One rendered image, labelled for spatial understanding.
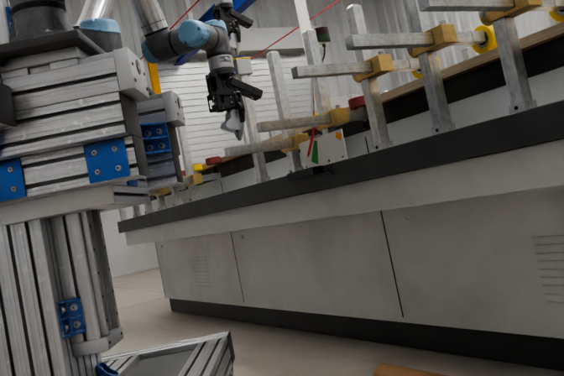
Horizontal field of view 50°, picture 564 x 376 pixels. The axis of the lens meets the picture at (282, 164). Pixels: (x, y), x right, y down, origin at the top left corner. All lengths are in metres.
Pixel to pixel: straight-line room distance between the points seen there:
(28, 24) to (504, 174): 1.14
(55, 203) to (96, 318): 0.31
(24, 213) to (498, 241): 1.28
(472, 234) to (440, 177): 0.30
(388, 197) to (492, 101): 0.41
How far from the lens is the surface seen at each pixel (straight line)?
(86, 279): 1.59
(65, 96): 1.36
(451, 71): 1.84
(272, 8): 11.49
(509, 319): 1.92
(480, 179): 1.59
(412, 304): 2.19
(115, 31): 1.93
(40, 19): 1.42
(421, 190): 1.74
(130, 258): 9.57
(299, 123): 1.91
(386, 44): 1.51
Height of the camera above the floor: 0.60
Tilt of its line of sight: 4 degrees up
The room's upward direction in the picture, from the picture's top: 11 degrees counter-clockwise
